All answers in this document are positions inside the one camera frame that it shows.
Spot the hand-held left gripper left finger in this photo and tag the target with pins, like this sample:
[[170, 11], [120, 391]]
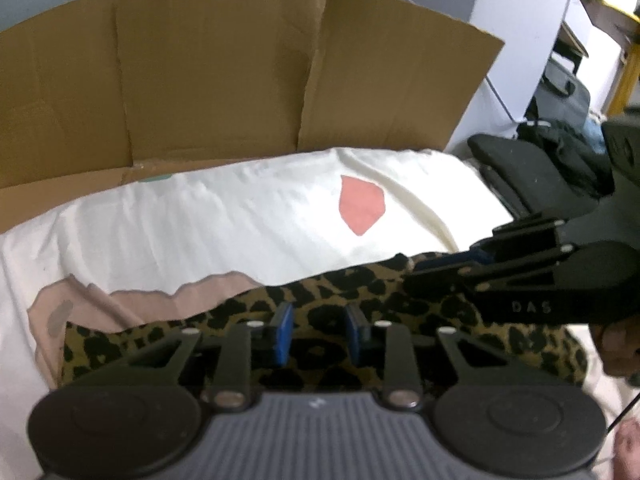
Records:
[[283, 332]]

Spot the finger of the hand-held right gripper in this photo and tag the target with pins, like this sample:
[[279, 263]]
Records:
[[525, 232], [450, 275]]

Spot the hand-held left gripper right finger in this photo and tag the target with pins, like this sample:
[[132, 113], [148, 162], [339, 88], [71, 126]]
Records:
[[356, 332]]

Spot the leopard print garment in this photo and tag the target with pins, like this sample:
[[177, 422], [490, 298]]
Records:
[[325, 292]]

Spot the person's right hand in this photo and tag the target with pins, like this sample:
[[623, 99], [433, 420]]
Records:
[[617, 347]]

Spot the black chair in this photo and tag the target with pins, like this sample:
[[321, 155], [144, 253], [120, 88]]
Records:
[[520, 175]]

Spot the black bag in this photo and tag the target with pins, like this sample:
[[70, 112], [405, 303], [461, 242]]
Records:
[[570, 155]]

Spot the white printed bed sheet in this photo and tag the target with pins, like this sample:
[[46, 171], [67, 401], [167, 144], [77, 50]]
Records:
[[225, 230]]

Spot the black suitcase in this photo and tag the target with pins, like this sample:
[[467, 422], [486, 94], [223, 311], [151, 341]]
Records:
[[562, 87]]

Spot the white cabinet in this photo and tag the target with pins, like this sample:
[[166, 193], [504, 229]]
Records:
[[520, 25]]

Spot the brown cardboard sheet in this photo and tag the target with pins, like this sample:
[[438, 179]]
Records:
[[200, 85]]

